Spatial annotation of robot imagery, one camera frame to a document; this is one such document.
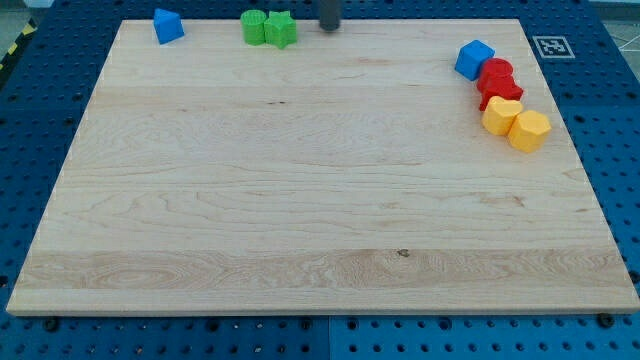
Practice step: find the black bolt front right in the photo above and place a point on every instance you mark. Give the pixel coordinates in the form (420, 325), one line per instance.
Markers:
(605, 320)

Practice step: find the yellow heart block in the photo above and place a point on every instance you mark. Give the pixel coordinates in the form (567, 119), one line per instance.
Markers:
(500, 114)

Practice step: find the red cylinder block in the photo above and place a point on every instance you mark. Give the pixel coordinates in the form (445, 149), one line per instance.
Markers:
(493, 68)

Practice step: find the black bolt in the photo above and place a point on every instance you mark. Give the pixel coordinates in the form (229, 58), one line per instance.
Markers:
(605, 320)
(50, 324)

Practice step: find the yellow hexagon block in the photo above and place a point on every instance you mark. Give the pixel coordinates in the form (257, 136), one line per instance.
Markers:
(529, 131)

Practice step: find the blue triangular prism block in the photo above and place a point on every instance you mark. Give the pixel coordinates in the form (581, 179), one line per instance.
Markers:
(167, 25)

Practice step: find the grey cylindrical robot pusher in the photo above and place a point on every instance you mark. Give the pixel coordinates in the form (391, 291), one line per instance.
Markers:
(329, 14)

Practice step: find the white fiducial marker tag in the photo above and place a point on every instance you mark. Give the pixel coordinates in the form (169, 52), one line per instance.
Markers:
(553, 47)

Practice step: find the black bolt front left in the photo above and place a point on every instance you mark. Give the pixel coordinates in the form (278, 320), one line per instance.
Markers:
(50, 324)

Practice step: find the green star block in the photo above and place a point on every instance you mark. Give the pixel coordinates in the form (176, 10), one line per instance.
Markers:
(280, 29)

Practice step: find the blue cube block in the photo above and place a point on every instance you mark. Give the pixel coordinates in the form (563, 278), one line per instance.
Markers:
(471, 58)

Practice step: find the red star-shaped block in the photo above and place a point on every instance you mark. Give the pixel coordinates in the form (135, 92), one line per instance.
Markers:
(504, 87)

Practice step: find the green cylinder block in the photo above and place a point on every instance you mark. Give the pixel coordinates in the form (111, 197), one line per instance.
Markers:
(252, 23)

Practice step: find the light wooden board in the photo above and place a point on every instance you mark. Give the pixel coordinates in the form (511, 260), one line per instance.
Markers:
(348, 173)

